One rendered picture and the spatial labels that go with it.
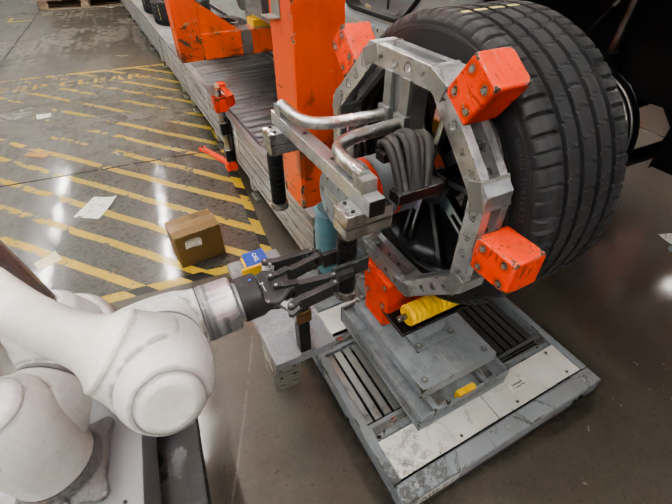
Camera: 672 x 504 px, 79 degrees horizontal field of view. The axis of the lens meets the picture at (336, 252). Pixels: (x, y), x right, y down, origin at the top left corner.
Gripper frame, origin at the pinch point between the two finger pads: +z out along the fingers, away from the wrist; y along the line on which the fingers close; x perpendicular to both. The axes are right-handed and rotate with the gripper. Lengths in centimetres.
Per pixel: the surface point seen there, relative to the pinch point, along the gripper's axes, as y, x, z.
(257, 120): -199, -57, 47
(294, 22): -60, 26, 19
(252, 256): -50, -35, -5
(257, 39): -253, -23, 72
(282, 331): -20.3, -38.3, -7.8
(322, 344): -11.4, -38.4, -0.2
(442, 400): 6, -66, 31
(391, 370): -11, -69, 25
